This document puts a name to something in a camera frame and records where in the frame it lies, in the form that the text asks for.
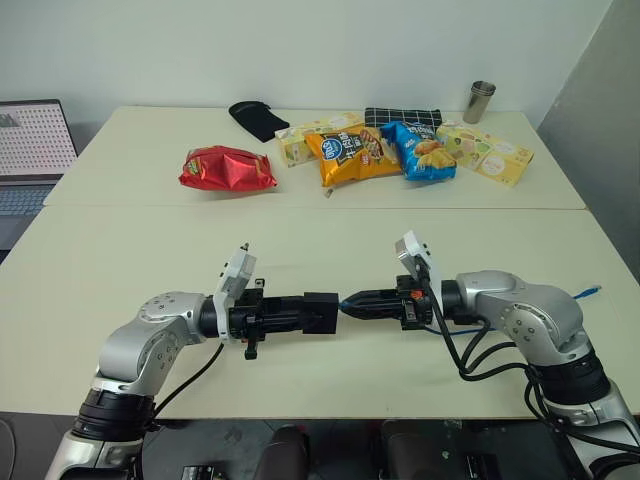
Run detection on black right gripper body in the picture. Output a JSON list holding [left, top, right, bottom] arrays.
[[394, 273, 434, 333]]

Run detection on black fabric pouch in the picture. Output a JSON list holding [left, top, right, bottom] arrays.
[[228, 101, 292, 144]]

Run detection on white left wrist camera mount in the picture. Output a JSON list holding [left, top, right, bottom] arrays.
[[212, 243, 261, 344]]

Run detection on orange chips bag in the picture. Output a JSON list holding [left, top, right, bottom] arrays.
[[304, 125, 404, 189]]

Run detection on grey laptop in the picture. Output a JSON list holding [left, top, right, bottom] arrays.
[[0, 98, 81, 252]]

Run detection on stacked steel cups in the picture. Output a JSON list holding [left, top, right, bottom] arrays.
[[461, 79, 498, 125]]

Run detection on grey partition panel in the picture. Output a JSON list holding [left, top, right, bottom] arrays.
[[536, 0, 640, 417]]

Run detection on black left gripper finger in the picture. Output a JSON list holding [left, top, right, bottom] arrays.
[[264, 312, 327, 335], [264, 295, 308, 315]]

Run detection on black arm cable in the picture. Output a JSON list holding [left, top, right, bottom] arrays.
[[428, 294, 571, 444], [143, 343, 225, 434]]

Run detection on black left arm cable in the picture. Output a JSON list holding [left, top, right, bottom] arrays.
[[143, 343, 225, 434]]

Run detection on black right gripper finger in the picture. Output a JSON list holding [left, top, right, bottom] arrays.
[[341, 299, 404, 323], [348, 288, 401, 306]]

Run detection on red chips bag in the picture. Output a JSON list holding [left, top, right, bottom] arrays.
[[178, 145, 279, 192]]

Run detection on small black box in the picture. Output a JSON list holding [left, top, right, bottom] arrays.
[[302, 291, 342, 336]]

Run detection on yellow printed carton box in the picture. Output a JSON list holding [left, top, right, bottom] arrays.
[[435, 119, 536, 189], [273, 112, 367, 169]]

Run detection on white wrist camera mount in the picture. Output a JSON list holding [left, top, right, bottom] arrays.
[[212, 243, 261, 344], [393, 229, 444, 321]]

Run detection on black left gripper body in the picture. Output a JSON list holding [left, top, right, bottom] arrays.
[[229, 277, 269, 362]]

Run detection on black checked cloth pouch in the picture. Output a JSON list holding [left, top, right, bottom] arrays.
[[363, 106, 444, 133]]

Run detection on blue chips bag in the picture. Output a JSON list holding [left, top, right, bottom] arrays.
[[379, 119, 459, 183]]

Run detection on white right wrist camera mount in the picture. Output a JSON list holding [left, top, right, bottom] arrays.
[[393, 229, 444, 321]]

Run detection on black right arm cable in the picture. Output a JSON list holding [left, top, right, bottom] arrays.
[[428, 294, 571, 444]]

